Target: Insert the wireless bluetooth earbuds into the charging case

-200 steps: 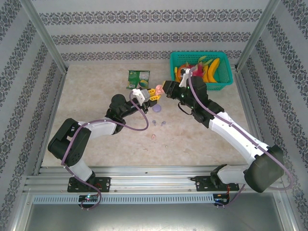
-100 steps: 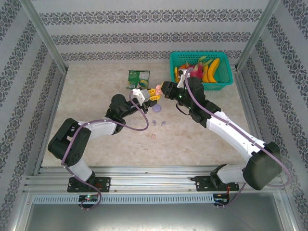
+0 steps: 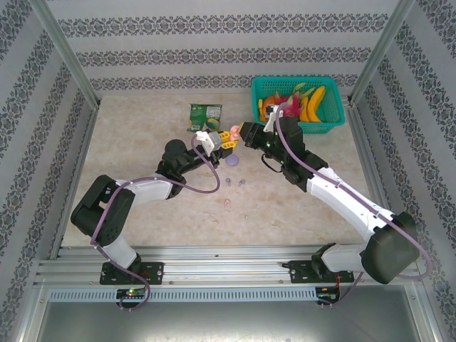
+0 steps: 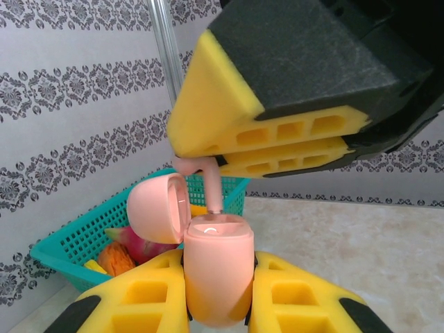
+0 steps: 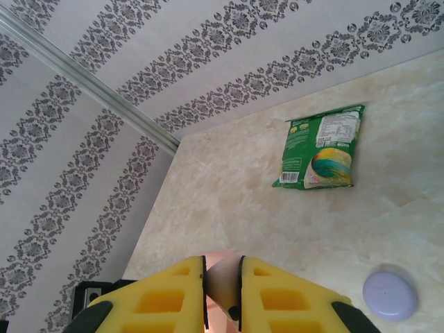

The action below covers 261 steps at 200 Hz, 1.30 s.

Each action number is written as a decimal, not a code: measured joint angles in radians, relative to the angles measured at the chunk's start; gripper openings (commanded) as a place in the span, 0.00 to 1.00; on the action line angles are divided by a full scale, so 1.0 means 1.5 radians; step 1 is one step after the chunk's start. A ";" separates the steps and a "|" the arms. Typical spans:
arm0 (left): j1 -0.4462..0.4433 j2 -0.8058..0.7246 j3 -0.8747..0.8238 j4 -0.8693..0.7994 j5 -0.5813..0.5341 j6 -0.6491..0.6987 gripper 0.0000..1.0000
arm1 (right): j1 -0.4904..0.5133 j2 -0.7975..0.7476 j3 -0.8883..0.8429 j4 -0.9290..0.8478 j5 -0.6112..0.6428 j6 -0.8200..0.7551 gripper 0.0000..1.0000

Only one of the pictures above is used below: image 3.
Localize green snack bag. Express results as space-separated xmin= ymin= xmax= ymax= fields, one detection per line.
xmin=187 ymin=103 xmax=222 ymax=133

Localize small yellow banana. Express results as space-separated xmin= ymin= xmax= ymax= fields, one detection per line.
xmin=298 ymin=96 xmax=311 ymax=123

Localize pink dragon fruit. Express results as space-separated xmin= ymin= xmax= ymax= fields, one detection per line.
xmin=277 ymin=82 xmax=316 ymax=118

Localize teal plastic basket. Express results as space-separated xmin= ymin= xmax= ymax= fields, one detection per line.
xmin=251 ymin=76 xmax=346 ymax=135

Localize large yellow banana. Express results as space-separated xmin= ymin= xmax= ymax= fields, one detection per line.
xmin=306 ymin=85 xmax=328 ymax=123

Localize small controller board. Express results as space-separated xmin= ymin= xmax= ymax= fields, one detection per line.
xmin=116 ymin=288 xmax=147 ymax=300
xmin=316 ymin=286 xmax=341 ymax=301

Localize grey metal panel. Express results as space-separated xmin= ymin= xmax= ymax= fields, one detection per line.
xmin=21 ymin=284 xmax=439 ymax=342

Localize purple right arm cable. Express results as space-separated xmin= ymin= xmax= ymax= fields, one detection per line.
xmin=274 ymin=103 xmax=432 ymax=309

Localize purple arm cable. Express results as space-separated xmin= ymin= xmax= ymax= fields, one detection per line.
xmin=90 ymin=134 xmax=222 ymax=311
xmin=274 ymin=103 xmax=432 ymax=309

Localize aluminium side rail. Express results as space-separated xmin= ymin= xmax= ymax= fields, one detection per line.
xmin=347 ymin=101 xmax=405 ymax=257
xmin=48 ymin=105 xmax=103 ymax=259

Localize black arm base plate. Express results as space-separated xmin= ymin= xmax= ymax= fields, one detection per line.
xmin=99 ymin=261 xmax=165 ymax=286
xmin=289 ymin=259 xmax=353 ymax=284

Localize aluminium mounting rail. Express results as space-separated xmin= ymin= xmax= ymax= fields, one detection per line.
xmin=33 ymin=244 xmax=420 ymax=288

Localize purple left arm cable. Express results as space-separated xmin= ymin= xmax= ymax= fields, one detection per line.
xmin=90 ymin=134 xmax=222 ymax=311

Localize slotted grey cable duct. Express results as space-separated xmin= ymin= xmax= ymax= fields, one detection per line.
xmin=48 ymin=287 xmax=318 ymax=303

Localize aluminium frame post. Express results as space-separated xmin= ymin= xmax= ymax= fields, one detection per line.
xmin=347 ymin=0 xmax=418 ymax=104
xmin=28 ymin=0 xmax=103 ymax=108

